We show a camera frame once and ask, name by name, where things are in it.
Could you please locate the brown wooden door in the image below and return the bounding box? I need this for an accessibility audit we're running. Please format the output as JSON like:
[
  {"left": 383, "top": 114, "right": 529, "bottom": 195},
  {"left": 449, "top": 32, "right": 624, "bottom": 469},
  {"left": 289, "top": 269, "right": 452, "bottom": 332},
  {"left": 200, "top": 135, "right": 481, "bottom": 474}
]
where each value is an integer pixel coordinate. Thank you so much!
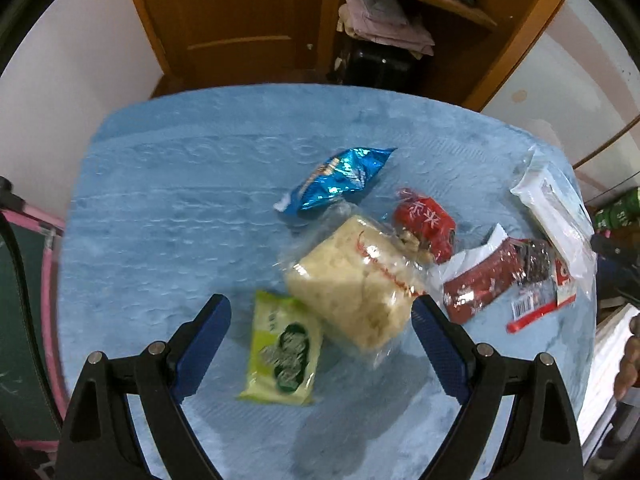
[{"left": 117, "top": 0, "right": 346, "bottom": 98}]

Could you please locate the clear packet with white contents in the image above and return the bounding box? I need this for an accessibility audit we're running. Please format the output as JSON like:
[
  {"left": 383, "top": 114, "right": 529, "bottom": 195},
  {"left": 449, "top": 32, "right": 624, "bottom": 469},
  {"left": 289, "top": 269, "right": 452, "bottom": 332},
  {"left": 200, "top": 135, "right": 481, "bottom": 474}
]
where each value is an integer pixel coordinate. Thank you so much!
[{"left": 510, "top": 146, "right": 599, "bottom": 281}]

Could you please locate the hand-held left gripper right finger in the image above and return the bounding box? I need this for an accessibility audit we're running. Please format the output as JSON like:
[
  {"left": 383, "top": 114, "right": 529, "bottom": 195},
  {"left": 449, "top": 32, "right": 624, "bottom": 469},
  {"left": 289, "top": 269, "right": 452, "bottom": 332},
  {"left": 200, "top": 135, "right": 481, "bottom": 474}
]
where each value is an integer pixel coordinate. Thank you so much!
[{"left": 410, "top": 294, "right": 586, "bottom": 480}]

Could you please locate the green chalkboard with pink frame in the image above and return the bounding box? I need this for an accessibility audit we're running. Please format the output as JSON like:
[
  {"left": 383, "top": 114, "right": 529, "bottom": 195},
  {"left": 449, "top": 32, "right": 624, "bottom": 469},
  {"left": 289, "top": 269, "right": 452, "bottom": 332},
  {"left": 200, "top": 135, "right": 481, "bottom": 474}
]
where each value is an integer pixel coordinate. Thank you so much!
[{"left": 0, "top": 175, "right": 68, "bottom": 453}]

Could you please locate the pile of folded pink clothes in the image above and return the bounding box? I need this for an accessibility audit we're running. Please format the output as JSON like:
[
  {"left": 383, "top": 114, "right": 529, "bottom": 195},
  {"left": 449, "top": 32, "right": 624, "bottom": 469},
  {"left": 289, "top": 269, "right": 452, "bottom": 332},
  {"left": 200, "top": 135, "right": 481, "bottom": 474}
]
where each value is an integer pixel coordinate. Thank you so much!
[{"left": 337, "top": 0, "right": 436, "bottom": 57}]

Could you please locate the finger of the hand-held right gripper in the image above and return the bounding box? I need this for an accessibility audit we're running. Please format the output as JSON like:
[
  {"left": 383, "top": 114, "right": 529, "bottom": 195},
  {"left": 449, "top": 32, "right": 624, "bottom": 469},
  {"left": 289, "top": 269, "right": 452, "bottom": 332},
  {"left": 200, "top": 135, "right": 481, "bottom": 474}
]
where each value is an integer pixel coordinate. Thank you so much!
[{"left": 590, "top": 232, "right": 640, "bottom": 263}]

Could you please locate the black suitcase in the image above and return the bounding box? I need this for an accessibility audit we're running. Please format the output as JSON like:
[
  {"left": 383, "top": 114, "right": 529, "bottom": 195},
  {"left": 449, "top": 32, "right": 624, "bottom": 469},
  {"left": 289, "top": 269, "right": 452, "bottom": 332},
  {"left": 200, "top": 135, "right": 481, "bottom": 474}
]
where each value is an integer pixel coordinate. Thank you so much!
[{"left": 332, "top": 40, "right": 416, "bottom": 92}]

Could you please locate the person's right hand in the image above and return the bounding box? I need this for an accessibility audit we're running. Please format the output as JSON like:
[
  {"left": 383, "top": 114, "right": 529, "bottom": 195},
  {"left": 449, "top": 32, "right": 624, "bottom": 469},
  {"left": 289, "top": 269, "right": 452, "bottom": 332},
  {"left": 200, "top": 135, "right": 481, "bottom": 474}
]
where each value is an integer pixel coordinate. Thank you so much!
[{"left": 614, "top": 314, "right": 640, "bottom": 402}]

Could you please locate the clear rice cracker packet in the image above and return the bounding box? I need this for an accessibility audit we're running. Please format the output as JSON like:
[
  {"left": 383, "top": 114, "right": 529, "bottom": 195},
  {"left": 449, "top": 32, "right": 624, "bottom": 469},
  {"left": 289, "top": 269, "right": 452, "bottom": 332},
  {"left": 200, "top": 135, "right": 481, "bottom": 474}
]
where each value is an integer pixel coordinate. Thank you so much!
[{"left": 279, "top": 202, "right": 433, "bottom": 367}]

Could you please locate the small red snack packet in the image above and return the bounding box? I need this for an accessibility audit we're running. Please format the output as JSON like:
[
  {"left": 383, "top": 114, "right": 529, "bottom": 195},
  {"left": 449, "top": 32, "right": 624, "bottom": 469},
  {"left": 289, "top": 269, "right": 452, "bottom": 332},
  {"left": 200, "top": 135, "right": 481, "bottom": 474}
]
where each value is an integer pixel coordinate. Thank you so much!
[{"left": 392, "top": 188, "right": 459, "bottom": 265}]

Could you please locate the white plastic tray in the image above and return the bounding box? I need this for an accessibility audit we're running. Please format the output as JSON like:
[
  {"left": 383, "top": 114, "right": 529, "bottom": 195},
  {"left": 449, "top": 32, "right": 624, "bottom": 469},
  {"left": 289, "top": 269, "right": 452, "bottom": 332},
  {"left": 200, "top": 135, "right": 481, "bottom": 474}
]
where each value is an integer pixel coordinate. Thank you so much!
[{"left": 575, "top": 304, "right": 640, "bottom": 463}]

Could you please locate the dark red snack packet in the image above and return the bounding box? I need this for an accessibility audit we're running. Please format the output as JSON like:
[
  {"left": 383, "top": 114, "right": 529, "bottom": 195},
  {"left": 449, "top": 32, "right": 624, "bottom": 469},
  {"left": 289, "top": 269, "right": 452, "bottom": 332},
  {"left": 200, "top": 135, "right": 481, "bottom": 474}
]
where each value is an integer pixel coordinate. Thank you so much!
[{"left": 441, "top": 225, "right": 557, "bottom": 324}]

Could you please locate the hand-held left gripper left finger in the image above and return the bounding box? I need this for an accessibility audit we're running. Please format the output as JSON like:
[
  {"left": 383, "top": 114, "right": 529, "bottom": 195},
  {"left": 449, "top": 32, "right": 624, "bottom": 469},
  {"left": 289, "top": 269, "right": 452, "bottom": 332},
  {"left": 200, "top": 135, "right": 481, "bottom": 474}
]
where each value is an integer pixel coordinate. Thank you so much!
[{"left": 55, "top": 294, "right": 233, "bottom": 480}]

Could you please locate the wardrobe with flowered sliding doors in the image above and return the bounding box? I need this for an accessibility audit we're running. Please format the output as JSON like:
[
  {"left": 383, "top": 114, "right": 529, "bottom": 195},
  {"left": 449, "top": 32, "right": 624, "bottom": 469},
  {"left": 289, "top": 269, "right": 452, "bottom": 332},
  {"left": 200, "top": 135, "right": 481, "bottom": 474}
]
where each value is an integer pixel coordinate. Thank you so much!
[{"left": 480, "top": 0, "right": 640, "bottom": 201}]

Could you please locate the green printed bag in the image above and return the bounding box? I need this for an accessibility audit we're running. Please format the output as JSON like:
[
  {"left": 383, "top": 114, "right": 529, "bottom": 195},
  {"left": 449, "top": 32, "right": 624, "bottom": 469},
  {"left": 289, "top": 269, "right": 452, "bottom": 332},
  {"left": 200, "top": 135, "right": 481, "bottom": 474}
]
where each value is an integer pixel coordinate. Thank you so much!
[{"left": 594, "top": 186, "right": 640, "bottom": 233}]

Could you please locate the green snack packet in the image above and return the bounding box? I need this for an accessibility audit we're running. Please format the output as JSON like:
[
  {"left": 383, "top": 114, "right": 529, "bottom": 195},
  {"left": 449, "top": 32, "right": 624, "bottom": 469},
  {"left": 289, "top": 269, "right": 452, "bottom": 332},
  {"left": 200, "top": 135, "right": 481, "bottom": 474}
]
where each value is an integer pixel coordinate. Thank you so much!
[{"left": 236, "top": 290, "right": 324, "bottom": 407}]

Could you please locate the blue tablecloth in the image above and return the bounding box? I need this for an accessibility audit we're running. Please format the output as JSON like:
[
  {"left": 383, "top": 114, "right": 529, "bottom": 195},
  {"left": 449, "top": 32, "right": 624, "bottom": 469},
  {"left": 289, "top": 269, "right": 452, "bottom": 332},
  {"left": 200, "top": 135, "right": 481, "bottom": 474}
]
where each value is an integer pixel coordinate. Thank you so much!
[{"left": 57, "top": 85, "right": 598, "bottom": 480}]

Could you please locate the blue foil snack wrapper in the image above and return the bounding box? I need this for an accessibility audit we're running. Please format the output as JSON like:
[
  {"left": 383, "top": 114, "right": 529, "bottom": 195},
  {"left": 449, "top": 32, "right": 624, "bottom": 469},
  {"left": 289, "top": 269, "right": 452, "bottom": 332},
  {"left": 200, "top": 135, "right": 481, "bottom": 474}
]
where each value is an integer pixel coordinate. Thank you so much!
[{"left": 273, "top": 147, "right": 398, "bottom": 217}]

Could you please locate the wooden corner shelf cabinet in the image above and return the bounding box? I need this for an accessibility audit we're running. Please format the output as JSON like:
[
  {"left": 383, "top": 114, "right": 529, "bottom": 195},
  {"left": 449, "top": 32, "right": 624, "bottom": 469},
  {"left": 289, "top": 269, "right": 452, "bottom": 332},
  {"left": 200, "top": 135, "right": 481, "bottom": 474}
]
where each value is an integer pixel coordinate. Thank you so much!
[{"left": 325, "top": 0, "right": 573, "bottom": 111}]

